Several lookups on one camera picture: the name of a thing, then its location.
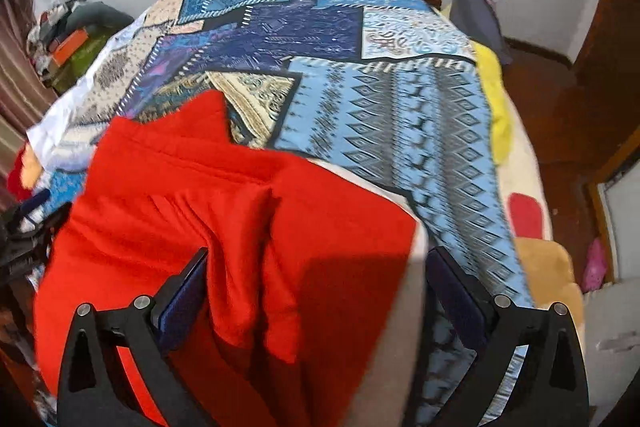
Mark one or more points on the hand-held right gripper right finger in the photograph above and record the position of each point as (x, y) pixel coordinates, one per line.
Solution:
(455, 297)

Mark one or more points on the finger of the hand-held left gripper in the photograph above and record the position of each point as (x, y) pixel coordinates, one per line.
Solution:
(35, 203)

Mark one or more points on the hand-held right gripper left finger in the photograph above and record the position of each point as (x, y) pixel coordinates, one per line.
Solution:
(185, 302)

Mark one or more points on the red garment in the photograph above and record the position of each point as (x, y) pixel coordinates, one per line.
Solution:
(175, 187)

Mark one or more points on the pile of clothes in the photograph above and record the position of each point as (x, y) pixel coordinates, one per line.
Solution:
(50, 22)

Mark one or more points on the red and peach plush cloth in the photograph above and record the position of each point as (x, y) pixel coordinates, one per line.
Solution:
(22, 177)

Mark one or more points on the white cloth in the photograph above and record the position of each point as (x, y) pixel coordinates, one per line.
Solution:
(55, 122)

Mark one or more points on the striped brown curtain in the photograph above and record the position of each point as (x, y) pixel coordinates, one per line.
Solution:
(15, 97)

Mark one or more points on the pink slippers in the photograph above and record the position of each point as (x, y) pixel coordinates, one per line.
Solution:
(595, 267)

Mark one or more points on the green bag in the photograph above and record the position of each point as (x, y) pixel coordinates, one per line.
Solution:
(82, 67)

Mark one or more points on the cream plush blanket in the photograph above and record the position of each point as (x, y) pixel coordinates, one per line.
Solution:
(525, 157)

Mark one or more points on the orange box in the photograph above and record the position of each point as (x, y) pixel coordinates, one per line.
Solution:
(70, 47)

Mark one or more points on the white panel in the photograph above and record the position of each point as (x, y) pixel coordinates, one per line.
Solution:
(612, 342)

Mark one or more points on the yellow blanket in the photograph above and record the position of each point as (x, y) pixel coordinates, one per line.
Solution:
(495, 107)

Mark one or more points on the patchwork printed bed sheet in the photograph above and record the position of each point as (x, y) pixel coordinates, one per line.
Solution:
(375, 117)

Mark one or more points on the dark grey pillow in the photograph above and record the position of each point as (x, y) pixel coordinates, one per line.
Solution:
(100, 14)

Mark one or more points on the wooden wardrobe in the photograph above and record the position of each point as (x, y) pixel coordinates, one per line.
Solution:
(615, 82)

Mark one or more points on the grey cloth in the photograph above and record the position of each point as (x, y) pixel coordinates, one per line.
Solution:
(480, 17)

